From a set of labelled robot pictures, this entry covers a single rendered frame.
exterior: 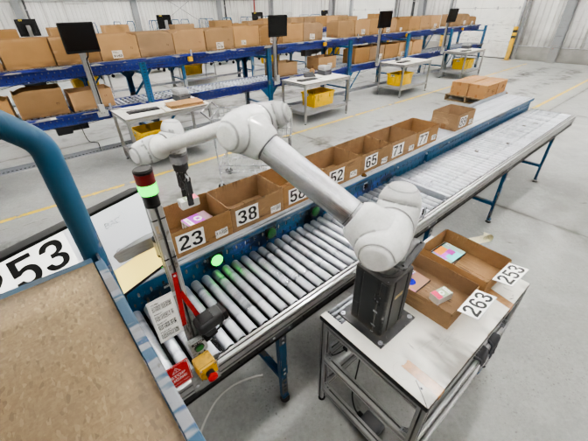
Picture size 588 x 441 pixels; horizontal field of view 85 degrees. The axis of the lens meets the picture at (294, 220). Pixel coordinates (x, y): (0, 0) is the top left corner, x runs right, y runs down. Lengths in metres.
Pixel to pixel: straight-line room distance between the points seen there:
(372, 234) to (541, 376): 1.98
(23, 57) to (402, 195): 5.49
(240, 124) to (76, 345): 0.83
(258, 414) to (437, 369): 1.13
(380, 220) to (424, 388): 0.75
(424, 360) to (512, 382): 1.15
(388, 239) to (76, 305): 0.81
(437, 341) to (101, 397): 1.47
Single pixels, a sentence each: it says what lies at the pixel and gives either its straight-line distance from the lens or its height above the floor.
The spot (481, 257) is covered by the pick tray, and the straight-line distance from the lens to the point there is 2.18.
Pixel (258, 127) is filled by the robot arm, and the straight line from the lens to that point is 1.10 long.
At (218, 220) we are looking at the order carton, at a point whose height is 1.02.
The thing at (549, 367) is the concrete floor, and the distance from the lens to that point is 2.87.
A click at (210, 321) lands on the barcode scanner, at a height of 1.08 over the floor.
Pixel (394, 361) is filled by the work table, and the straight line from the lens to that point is 1.54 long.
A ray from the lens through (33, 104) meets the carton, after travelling 5.81.
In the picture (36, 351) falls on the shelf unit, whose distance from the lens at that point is 0.41.
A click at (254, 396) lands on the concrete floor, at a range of 2.29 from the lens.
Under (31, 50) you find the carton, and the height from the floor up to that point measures 1.60.
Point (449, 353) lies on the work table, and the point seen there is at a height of 0.75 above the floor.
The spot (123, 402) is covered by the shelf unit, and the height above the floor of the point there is 1.74.
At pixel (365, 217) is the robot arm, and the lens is 1.04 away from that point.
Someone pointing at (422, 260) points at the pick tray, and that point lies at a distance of 1.94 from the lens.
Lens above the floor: 2.01
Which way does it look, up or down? 34 degrees down
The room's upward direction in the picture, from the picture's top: 1 degrees counter-clockwise
